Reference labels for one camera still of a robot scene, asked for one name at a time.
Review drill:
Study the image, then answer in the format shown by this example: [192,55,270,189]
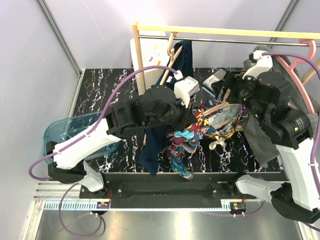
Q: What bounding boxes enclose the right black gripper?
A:
[210,67,269,122]

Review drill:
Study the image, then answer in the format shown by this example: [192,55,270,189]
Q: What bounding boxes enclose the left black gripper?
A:
[145,93,198,133]

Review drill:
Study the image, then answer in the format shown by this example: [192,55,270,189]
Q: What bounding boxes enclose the beige hanger of comic shorts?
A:
[203,89,241,130]

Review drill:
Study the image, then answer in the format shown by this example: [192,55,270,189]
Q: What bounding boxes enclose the colourful comic print shorts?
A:
[165,100,248,180]

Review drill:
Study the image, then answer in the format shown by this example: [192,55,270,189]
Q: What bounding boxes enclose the navy blue shorts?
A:
[139,40,194,176]

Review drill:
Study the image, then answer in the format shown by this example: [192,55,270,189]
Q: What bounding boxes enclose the beige hanger of navy shorts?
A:
[159,32,183,85]

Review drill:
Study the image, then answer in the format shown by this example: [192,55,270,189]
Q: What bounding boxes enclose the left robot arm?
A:
[48,85,198,198]

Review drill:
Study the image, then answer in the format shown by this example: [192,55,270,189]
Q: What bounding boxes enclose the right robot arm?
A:
[223,69,320,224]

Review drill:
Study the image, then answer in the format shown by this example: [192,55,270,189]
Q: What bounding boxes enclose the pink plastic hanger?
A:
[273,38,319,115]

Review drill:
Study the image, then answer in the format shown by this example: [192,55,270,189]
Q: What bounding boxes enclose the grey shorts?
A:
[241,58,320,167]

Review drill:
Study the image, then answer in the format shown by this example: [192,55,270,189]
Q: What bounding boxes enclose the grey booklet with label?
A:
[202,69,227,91]

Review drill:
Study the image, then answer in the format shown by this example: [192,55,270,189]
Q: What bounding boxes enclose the white box with stickers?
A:
[130,30,170,95]

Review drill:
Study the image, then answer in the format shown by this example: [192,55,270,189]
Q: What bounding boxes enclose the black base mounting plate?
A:
[49,171,286,211]

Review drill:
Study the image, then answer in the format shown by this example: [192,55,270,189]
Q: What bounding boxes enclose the blue transparent plastic bin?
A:
[43,111,120,161]

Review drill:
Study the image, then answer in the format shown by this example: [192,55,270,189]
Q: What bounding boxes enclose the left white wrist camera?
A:
[174,70,200,108]

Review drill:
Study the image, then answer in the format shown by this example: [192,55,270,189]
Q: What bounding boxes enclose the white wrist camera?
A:
[242,50,273,79]
[174,70,200,108]

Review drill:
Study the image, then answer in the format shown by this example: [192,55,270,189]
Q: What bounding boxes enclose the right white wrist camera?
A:
[242,50,273,79]

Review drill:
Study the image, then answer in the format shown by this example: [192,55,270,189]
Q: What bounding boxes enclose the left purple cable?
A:
[29,65,185,237]

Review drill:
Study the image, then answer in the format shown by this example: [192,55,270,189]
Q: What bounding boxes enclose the purple cable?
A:
[207,51,320,231]
[29,65,185,237]

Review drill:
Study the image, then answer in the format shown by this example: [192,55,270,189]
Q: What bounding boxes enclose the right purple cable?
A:
[207,51,320,231]

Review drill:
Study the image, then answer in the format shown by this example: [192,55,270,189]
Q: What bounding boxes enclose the metal clothes rail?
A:
[137,34,320,47]

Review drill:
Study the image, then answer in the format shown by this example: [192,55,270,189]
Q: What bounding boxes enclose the wooden clothes rack frame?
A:
[131,20,320,132]

